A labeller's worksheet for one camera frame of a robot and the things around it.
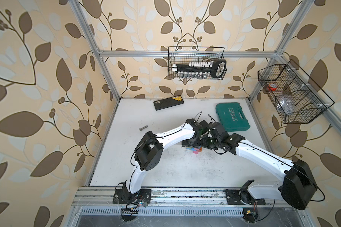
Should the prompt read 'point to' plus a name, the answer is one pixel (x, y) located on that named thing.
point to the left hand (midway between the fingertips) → (191, 144)
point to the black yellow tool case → (168, 102)
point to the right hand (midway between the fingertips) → (199, 143)
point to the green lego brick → (189, 147)
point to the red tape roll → (272, 87)
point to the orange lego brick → (201, 149)
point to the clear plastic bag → (286, 105)
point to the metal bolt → (143, 127)
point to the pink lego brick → (194, 152)
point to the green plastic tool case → (232, 117)
